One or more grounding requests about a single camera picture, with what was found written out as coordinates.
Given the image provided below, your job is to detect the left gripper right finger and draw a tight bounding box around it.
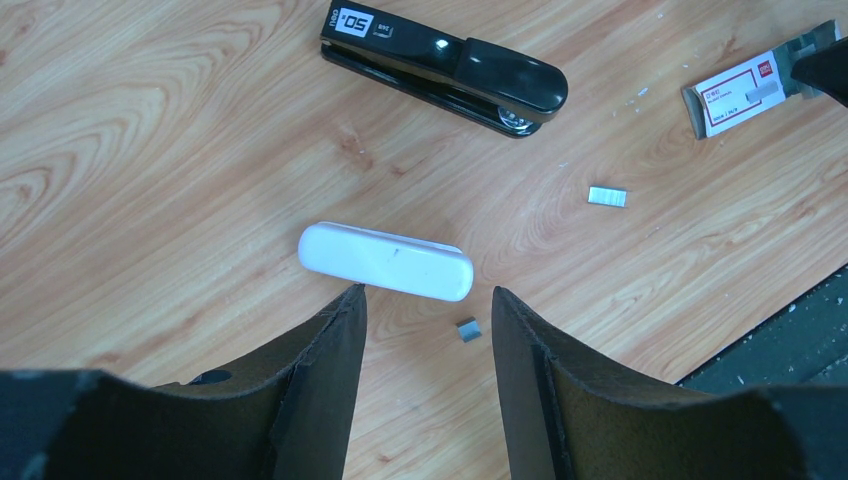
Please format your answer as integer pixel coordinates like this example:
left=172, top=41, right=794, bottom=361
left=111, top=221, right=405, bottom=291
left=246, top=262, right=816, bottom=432
left=491, top=287, right=847, bottom=479

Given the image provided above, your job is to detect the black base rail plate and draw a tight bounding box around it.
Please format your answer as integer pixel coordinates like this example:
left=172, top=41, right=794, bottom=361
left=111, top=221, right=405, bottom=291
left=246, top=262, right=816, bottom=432
left=677, top=267, right=847, bottom=394

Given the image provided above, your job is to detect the red white staple box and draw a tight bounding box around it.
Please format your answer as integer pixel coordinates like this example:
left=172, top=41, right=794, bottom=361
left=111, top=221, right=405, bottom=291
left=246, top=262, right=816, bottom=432
left=682, top=20, right=847, bottom=140

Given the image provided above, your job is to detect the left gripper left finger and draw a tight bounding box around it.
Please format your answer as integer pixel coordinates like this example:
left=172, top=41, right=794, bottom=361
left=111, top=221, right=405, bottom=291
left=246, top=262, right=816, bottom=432
left=1, top=285, right=367, bottom=479

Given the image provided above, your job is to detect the larger staple strip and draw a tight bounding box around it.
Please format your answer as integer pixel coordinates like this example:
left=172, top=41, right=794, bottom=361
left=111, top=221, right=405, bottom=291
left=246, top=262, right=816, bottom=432
left=587, top=186, right=627, bottom=208

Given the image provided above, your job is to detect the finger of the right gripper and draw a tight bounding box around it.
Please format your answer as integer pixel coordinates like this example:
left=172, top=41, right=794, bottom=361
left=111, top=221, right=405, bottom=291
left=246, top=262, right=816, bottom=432
left=791, top=38, right=847, bottom=106

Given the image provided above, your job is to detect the small staple strip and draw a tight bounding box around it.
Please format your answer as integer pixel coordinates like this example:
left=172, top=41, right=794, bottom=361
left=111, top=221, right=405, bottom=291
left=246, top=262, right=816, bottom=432
left=456, top=317, right=482, bottom=343

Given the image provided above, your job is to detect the white stapler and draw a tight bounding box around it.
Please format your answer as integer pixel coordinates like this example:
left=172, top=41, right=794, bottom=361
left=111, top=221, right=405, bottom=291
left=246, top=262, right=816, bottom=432
left=297, top=221, right=474, bottom=302

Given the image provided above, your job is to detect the black stapler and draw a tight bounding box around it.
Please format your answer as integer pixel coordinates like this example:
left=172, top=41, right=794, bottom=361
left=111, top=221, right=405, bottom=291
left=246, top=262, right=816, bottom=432
left=320, top=1, right=569, bottom=138

